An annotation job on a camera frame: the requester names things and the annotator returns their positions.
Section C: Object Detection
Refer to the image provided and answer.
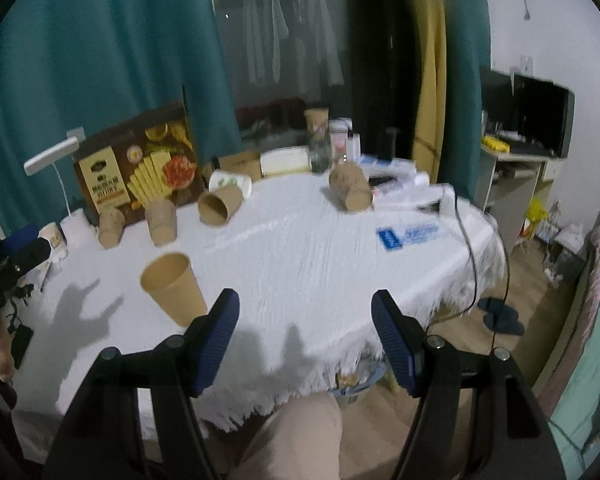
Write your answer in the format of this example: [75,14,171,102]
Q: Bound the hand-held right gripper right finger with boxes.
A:
[371,289,567,480]

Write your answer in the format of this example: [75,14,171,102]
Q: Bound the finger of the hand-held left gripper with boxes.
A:
[2,224,40,257]
[10,240,52,275]

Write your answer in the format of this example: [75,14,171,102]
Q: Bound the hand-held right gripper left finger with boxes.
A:
[42,288,241,480]

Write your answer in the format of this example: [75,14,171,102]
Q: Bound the brown paper cup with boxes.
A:
[328,161,373,212]
[97,207,126,250]
[197,184,244,226]
[139,252,209,328]
[303,107,329,136]
[145,198,178,247]

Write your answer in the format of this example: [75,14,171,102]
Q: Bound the white printed paper cup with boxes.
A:
[208,170,253,199]

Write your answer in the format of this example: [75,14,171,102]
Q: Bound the person's left hand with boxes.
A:
[0,335,17,386]

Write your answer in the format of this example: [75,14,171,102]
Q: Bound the white paper roll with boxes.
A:
[60,208,92,248]

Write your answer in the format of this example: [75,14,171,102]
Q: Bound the plastic basin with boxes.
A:
[330,360,388,403]

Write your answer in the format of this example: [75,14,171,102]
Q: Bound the white desk lamp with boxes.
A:
[23,136,81,216]

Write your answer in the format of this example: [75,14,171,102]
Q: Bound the blue and white card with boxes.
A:
[376,222,441,252]

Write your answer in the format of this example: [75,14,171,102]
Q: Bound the dark slippers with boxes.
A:
[477,296,526,337]

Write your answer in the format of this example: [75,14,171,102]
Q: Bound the white tablecloth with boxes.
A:
[10,172,509,456]

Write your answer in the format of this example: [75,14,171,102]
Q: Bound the brown food print box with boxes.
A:
[72,103,206,226]

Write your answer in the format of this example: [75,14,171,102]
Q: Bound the white plastic packets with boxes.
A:
[360,156,433,211]

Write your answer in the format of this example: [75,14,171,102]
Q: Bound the small brown cardboard box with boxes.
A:
[218,149,263,181]

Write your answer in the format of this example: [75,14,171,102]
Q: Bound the white tissue box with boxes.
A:
[259,146,312,177]

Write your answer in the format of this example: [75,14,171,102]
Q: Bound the white desk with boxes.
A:
[472,132,563,256]

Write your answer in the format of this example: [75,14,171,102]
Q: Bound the clear glass jar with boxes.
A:
[308,130,332,175]

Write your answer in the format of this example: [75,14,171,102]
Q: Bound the teal curtain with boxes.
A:
[437,0,493,201]
[0,0,245,251]

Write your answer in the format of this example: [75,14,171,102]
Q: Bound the white plastic bottle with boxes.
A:
[329,119,355,165]

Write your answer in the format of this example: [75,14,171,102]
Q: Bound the yellow box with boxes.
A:
[481,135,512,155]

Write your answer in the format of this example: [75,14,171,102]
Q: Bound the black television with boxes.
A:
[481,69,577,160]

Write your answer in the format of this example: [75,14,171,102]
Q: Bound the yellow curtain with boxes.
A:
[407,0,448,186]

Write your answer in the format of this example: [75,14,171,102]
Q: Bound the white hanging garment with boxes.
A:
[241,0,290,87]
[289,0,346,96]

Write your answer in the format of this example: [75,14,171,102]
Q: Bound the black cable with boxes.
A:
[420,187,512,356]

